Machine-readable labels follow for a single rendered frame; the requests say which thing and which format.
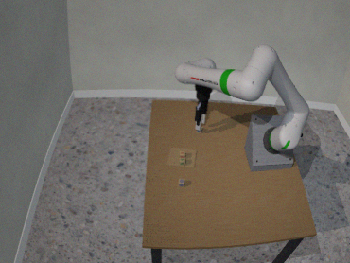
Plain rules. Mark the tan square mat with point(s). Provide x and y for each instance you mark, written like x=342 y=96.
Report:
x=173 y=157

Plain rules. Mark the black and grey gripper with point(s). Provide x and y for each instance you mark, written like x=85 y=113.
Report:
x=201 y=109

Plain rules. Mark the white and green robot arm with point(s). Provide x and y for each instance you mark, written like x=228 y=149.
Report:
x=249 y=84

